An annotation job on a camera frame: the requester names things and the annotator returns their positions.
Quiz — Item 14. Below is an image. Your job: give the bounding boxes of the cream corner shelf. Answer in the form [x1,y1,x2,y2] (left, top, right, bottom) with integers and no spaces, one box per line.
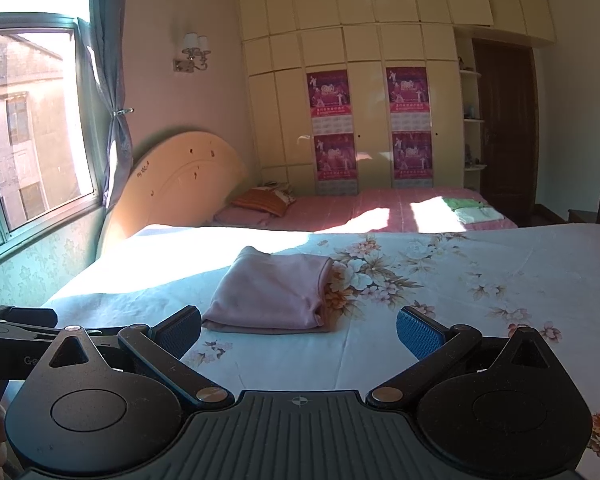
[456,55,489,174]

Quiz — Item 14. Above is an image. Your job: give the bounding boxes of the cream wardrobe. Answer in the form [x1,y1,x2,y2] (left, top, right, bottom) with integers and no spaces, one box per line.
[237,0,557,197]

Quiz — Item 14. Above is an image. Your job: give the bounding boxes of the dark wooden door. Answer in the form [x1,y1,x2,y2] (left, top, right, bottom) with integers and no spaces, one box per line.
[472,37,539,214]

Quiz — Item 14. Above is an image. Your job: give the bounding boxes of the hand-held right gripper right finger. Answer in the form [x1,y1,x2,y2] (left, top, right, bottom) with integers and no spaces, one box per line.
[366,306,556,409]

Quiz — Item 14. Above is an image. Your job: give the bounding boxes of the folded white cloth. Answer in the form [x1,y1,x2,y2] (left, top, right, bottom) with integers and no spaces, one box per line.
[452,207,504,224]

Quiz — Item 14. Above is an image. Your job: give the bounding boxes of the orange pillow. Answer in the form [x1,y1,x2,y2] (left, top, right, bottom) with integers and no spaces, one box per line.
[230,189,287,219]

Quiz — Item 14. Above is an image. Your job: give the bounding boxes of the floral pillow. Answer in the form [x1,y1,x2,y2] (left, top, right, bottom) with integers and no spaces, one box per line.
[259,182,297,206]

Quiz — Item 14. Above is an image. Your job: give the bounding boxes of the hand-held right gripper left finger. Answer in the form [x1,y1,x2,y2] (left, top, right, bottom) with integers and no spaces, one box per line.
[42,306,235,409]

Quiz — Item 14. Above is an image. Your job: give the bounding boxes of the wall lamp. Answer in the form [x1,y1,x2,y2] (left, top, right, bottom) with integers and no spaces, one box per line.
[172,32,212,74]

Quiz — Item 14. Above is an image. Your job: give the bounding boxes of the grey curtain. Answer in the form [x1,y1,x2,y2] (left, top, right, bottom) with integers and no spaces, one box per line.
[86,0,134,209]

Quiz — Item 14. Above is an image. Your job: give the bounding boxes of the pink wall poster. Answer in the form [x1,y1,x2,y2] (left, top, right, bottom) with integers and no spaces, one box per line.
[385,66,431,133]
[392,131,435,194]
[307,70,354,134]
[313,132,356,196]

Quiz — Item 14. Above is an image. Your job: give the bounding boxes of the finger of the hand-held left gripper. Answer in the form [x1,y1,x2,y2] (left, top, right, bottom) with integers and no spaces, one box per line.
[0,302,60,330]

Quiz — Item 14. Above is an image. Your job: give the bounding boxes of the wooden headboard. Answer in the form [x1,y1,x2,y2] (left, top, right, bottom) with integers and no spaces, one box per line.
[97,131,249,262]

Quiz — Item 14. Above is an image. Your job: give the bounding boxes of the pink sweater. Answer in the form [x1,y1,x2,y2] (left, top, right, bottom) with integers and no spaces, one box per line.
[201,246,335,335]

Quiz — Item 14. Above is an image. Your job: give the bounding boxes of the floral bed sheet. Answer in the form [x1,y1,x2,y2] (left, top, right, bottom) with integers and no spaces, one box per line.
[45,224,600,461]

